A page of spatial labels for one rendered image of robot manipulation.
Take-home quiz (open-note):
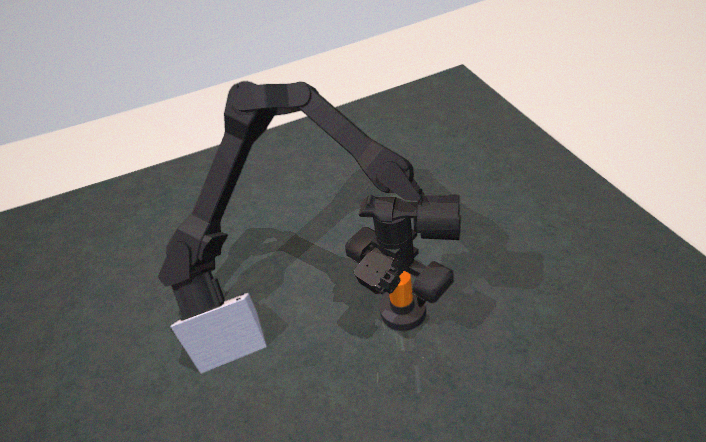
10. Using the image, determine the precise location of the orange knob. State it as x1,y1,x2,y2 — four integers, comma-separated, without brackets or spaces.
389,271,413,307

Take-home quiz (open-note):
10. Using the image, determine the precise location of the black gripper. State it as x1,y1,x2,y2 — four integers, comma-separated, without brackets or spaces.
345,227,454,307

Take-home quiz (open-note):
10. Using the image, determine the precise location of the dark grey round pedestal with silver shaft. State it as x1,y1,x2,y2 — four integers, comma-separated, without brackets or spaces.
379,292,426,331

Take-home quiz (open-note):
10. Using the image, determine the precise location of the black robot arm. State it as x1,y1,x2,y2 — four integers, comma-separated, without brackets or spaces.
158,80,460,321

